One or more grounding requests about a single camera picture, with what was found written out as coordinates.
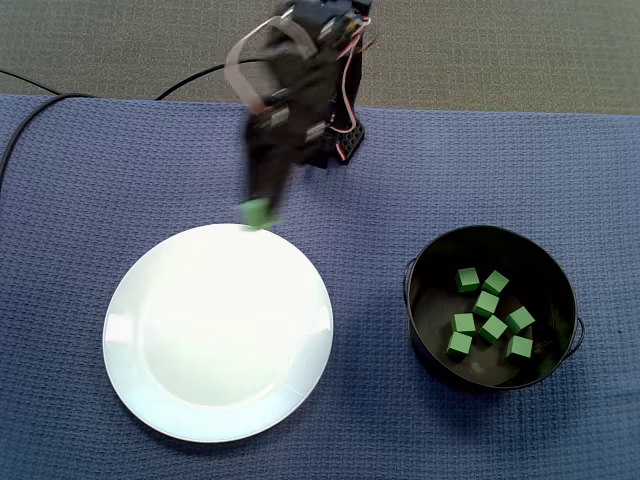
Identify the white round plate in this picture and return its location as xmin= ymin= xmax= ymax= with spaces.
xmin=102 ymin=223 xmax=335 ymax=444

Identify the thick black cable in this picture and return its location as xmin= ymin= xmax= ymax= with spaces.
xmin=0 ymin=92 xmax=94 ymax=194

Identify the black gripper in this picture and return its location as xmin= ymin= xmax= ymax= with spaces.
xmin=243 ymin=17 xmax=344 ymax=224

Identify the black round metal container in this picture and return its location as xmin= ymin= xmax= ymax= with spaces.
xmin=402 ymin=224 xmax=586 ymax=394

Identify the green foam cube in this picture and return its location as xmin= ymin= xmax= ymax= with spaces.
xmin=505 ymin=335 xmax=534 ymax=361
xmin=480 ymin=270 xmax=511 ymax=297
xmin=504 ymin=305 xmax=537 ymax=333
xmin=238 ymin=197 xmax=280 ymax=232
xmin=455 ymin=267 xmax=481 ymax=295
xmin=478 ymin=314 xmax=510 ymax=345
xmin=445 ymin=332 xmax=474 ymax=359
xmin=472 ymin=291 xmax=501 ymax=320
xmin=451 ymin=312 xmax=477 ymax=337

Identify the long black robot cable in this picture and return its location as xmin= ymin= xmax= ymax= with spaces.
xmin=153 ymin=55 xmax=266 ymax=101

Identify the thin black cable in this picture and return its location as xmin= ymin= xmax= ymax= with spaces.
xmin=0 ymin=68 xmax=61 ymax=95

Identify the blue waffle weave cloth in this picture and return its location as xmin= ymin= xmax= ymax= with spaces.
xmin=0 ymin=93 xmax=640 ymax=480

